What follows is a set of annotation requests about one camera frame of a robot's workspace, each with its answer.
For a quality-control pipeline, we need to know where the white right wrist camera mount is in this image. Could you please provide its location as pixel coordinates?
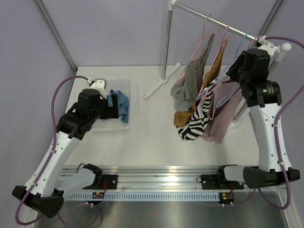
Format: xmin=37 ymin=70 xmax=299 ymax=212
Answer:
xmin=256 ymin=36 xmax=277 ymax=57

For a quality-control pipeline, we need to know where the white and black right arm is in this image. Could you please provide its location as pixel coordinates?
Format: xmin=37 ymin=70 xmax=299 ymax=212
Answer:
xmin=215 ymin=49 xmax=300 ymax=189

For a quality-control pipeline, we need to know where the pink hanger under grey top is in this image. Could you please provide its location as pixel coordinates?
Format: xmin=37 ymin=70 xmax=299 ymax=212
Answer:
xmin=175 ymin=13 xmax=221 ymax=86

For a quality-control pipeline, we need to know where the mauve pink tank top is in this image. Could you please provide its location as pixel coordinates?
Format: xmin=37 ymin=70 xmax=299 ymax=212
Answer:
xmin=201 ymin=76 xmax=243 ymax=143

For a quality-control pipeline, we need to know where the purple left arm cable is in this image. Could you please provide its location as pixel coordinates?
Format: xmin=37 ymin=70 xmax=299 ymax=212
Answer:
xmin=14 ymin=75 xmax=104 ymax=226

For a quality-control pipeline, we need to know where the mustard brown tank top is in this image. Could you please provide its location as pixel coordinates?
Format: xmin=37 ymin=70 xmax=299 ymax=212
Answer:
xmin=171 ymin=36 xmax=228 ymax=127

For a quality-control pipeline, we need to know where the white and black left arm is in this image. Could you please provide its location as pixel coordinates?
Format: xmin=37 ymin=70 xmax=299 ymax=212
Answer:
xmin=12 ymin=89 xmax=119 ymax=218

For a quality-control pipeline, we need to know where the aluminium mounting rail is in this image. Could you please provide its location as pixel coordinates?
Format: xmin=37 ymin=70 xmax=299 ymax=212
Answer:
xmin=59 ymin=163 xmax=262 ymax=193

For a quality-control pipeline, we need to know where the grey tank top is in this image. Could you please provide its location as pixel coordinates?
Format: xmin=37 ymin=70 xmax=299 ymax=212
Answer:
xmin=170 ymin=34 xmax=215 ymax=112

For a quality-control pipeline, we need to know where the grey metal clothes rack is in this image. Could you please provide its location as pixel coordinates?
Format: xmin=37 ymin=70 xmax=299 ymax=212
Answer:
xmin=143 ymin=0 xmax=292 ymax=129

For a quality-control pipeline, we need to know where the pink hanger under brown top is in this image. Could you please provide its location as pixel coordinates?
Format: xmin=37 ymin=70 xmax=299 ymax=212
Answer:
xmin=200 ymin=24 xmax=230 ymax=91

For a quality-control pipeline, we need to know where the teal blue tank top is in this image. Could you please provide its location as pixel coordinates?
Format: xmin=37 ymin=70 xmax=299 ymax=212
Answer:
xmin=100 ymin=89 xmax=129 ymax=124

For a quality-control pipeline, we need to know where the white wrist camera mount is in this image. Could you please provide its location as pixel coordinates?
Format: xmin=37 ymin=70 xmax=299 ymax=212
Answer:
xmin=256 ymin=36 xmax=277 ymax=57
xmin=86 ymin=78 xmax=107 ymax=92

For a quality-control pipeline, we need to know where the white plastic basket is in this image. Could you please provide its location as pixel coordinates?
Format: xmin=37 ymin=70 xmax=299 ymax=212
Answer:
xmin=90 ymin=78 xmax=132 ymax=132

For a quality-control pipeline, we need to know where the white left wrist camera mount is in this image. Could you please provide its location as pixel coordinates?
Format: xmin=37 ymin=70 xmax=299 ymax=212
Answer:
xmin=86 ymin=78 xmax=107 ymax=92

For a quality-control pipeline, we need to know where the black white striped tank top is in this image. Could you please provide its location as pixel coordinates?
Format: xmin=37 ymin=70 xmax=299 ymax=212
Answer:
xmin=176 ymin=81 xmax=219 ymax=141

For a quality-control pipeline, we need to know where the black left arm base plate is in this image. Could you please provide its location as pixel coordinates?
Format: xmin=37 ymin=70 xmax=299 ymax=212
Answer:
xmin=94 ymin=174 xmax=118 ymax=190

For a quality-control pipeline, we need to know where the blue hanger under striped top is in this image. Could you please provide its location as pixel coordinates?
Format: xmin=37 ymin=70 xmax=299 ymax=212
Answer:
xmin=197 ymin=31 xmax=250 ymax=101

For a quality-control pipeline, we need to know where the white slotted cable duct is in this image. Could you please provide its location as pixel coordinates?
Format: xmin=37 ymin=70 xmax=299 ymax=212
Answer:
xmin=69 ymin=191 xmax=219 ymax=201

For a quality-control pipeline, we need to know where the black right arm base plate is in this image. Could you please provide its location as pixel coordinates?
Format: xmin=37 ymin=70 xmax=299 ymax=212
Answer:
xmin=196 ymin=174 xmax=231 ymax=190

